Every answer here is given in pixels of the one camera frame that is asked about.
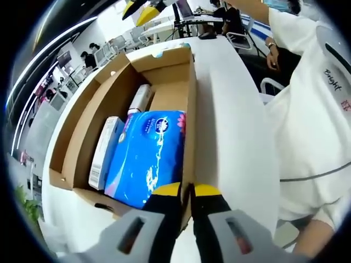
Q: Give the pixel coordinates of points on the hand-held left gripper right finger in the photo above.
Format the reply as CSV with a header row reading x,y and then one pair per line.
x,y
222,227

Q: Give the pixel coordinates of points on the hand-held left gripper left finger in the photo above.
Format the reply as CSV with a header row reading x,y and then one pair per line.
x,y
150,227

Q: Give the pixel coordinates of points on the blue soft tissue pack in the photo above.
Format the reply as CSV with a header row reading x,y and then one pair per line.
x,y
148,153

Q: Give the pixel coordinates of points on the white tube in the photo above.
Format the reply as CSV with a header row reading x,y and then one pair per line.
x,y
141,97

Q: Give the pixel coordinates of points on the white barcode carton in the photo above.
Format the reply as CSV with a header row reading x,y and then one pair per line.
x,y
105,153

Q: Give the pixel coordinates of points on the brown cardboard shoe box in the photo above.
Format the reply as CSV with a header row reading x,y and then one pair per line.
x,y
87,123

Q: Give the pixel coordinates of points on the silver laptop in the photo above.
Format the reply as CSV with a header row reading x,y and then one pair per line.
x,y
189,11

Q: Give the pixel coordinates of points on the person in white shirt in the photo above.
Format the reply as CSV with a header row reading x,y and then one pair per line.
x,y
307,137

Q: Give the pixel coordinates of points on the white chest device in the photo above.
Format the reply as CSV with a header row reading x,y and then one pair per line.
x,y
329,35

